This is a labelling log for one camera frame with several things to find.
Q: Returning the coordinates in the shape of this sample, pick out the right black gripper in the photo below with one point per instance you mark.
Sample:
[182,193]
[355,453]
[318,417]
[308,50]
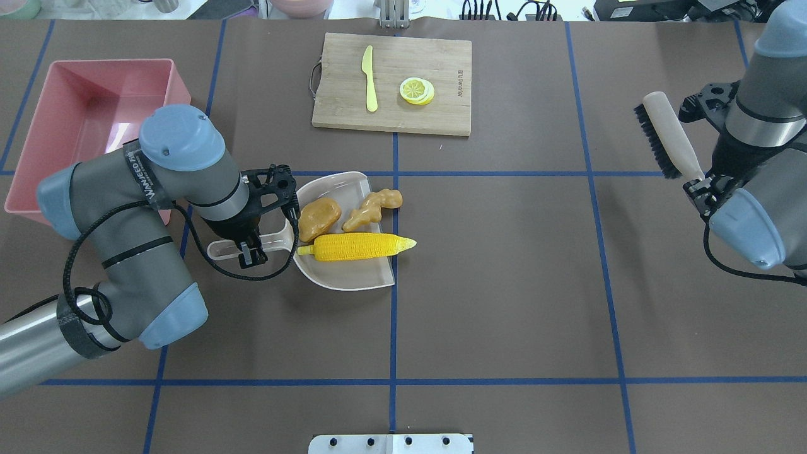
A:
[730,157]

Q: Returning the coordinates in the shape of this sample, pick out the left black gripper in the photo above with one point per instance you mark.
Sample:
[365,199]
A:
[239,226]

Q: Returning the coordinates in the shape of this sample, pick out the beige hand brush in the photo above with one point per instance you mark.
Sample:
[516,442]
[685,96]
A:
[672,150]

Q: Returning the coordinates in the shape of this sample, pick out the brown toy potato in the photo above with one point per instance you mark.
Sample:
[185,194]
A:
[317,218]

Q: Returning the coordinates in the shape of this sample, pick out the beige plastic dustpan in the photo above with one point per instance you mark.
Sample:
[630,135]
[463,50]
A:
[349,189]

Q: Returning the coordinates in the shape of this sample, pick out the yellow toy corn cob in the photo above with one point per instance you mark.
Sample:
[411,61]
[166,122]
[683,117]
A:
[355,246]

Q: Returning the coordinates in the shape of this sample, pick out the tan toy ginger root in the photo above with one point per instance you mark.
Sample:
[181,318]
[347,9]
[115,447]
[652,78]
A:
[369,211]

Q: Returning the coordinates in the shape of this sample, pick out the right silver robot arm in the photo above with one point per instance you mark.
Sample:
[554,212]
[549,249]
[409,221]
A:
[753,196]

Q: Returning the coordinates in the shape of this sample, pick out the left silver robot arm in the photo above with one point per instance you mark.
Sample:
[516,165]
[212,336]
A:
[124,278]

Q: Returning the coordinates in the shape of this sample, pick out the pink plastic bin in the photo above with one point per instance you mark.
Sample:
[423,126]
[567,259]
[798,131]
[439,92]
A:
[87,108]

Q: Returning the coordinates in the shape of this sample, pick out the yellow plastic knife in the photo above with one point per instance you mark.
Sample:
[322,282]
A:
[367,67]

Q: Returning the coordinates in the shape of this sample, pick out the wooden cutting board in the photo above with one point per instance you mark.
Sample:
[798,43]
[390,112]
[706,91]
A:
[447,64]

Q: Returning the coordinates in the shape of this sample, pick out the yellow lemon slices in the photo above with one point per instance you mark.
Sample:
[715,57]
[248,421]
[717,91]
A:
[416,91]

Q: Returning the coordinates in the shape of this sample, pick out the pink bowl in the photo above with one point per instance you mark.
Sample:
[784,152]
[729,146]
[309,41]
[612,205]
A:
[302,8]

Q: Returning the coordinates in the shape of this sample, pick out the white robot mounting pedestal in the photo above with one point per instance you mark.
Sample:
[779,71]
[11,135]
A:
[392,443]

